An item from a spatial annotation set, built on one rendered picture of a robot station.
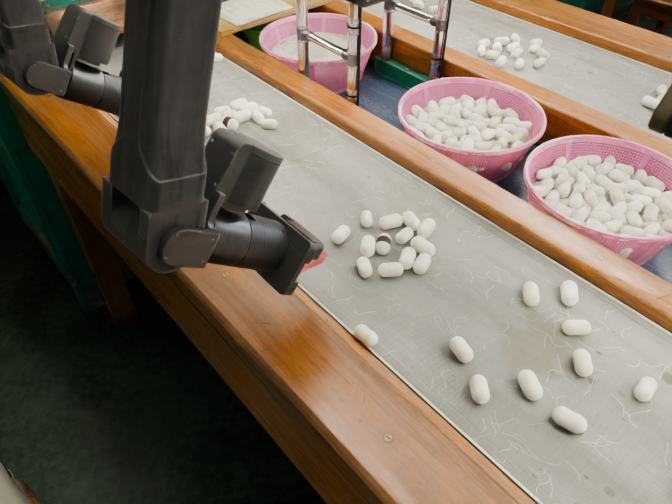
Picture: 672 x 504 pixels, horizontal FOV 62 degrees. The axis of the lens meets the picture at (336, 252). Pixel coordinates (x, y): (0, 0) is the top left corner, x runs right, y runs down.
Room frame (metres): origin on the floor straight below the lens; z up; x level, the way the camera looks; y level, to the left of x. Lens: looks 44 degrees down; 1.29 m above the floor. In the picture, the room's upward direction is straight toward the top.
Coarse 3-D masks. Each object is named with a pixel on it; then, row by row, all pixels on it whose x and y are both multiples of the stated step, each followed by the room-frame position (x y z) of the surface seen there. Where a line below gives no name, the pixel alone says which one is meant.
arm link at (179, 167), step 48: (144, 0) 0.37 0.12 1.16; (192, 0) 0.38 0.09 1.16; (144, 48) 0.36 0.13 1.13; (192, 48) 0.38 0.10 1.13; (144, 96) 0.36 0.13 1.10; (192, 96) 0.37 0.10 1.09; (144, 144) 0.35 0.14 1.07; (192, 144) 0.37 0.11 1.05; (144, 192) 0.33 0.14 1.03; (192, 192) 0.35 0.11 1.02; (144, 240) 0.32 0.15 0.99
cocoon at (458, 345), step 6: (456, 336) 0.41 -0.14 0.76; (450, 342) 0.40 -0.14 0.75; (456, 342) 0.40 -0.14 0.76; (462, 342) 0.40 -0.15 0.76; (450, 348) 0.40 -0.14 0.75; (456, 348) 0.39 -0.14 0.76; (462, 348) 0.39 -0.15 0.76; (468, 348) 0.39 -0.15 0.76; (456, 354) 0.39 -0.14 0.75; (462, 354) 0.39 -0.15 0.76; (468, 354) 0.38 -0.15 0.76; (462, 360) 0.38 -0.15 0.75; (468, 360) 0.38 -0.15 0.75
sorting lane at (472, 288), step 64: (256, 128) 0.90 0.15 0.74; (320, 128) 0.90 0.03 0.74; (320, 192) 0.71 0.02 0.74; (384, 192) 0.71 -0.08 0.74; (384, 256) 0.57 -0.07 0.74; (448, 256) 0.57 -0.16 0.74; (512, 256) 0.57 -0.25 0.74; (384, 320) 0.45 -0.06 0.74; (448, 320) 0.45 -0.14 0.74; (512, 320) 0.45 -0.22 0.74; (640, 320) 0.45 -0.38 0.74; (448, 384) 0.36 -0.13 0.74; (512, 384) 0.36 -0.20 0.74; (576, 384) 0.36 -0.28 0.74; (512, 448) 0.28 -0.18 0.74; (576, 448) 0.28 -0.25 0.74; (640, 448) 0.28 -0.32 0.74
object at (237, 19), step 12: (240, 0) 1.44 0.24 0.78; (252, 0) 1.44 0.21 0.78; (264, 0) 1.44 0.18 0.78; (276, 0) 1.44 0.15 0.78; (228, 12) 1.36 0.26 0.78; (240, 12) 1.36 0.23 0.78; (252, 12) 1.36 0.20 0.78; (264, 12) 1.36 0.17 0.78; (276, 12) 1.36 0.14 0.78; (240, 24) 1.29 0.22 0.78
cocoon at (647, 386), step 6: (642, 378) 0.35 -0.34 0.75; (648, 378) 0.35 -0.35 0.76; (642, 384) 0.34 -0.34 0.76; (648, 384) 0.34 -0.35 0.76; (654, 384) 0.34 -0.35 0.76; (636, 390) 0.34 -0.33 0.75; (642, 390) 0.34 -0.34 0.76; (648, 390) 0.34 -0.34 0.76; (654, 390) 0.34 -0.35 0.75; (636, 396) 0.34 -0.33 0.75; (642, 396) 0.33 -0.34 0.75; (648, 396) 0.33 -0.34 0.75
